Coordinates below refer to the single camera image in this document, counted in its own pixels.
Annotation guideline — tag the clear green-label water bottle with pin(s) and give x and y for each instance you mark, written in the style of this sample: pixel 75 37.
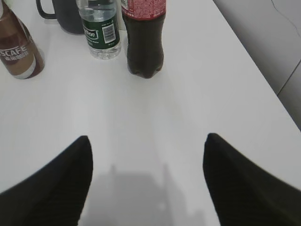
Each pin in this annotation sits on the clear green-label water bottle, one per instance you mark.
pixel 100 24

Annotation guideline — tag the brown Nescafe coffee bottle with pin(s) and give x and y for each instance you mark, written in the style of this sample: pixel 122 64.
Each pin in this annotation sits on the brown Nescafe coffee bottle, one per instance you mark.
pixel 18 51

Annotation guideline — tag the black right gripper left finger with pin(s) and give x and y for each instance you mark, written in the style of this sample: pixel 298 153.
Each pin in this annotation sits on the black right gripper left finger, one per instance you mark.
pixel 56 194

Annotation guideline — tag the cola bottle red label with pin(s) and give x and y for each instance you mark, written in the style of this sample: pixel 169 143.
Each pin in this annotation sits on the cola bottle red label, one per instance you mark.
pixel 144 20

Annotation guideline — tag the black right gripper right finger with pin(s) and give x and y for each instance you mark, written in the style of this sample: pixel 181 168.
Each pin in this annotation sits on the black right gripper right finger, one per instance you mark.
pixel 244 194

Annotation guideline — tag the dark grey mug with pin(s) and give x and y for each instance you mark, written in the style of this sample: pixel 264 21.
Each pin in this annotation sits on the dark grey mug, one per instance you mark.
pixel 66 13

